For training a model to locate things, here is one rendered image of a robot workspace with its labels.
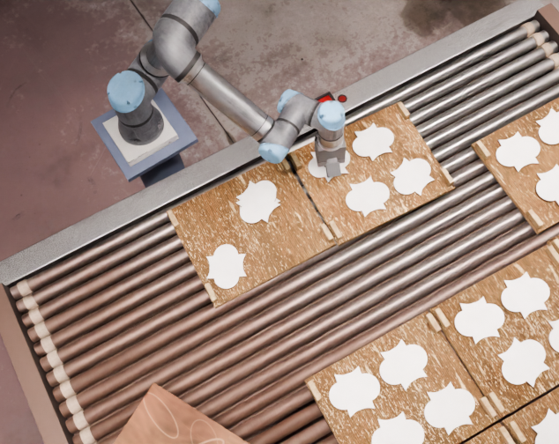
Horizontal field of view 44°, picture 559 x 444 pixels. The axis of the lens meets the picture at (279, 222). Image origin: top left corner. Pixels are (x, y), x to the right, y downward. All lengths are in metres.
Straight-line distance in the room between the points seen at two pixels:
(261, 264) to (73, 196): 1.49
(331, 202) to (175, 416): 0.79
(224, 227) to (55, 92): 1.75
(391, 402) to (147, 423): 0.66
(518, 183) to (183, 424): 1.23
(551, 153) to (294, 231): 0.85
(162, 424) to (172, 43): 0.99
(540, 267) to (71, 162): 2.20
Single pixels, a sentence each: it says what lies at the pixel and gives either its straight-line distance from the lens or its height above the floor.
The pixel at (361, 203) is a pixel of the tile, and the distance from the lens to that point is 2.15.
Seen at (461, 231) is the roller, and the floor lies 0.92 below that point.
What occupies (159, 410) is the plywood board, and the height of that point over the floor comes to 1.04.
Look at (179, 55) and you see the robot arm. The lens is 1.83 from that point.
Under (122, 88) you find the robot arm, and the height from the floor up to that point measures 1.12.
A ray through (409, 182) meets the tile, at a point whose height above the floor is 0.95.
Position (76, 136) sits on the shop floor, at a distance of 3.52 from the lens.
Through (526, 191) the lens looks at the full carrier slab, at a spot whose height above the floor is 0.94.
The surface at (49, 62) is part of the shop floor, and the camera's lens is 3.80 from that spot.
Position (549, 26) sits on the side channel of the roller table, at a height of 0.94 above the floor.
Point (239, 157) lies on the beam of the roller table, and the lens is 2.26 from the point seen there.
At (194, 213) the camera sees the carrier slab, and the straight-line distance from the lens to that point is 2.18.
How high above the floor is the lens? 2.92
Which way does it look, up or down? 68 degrees down
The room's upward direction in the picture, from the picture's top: 7 degrees counter-clockwise
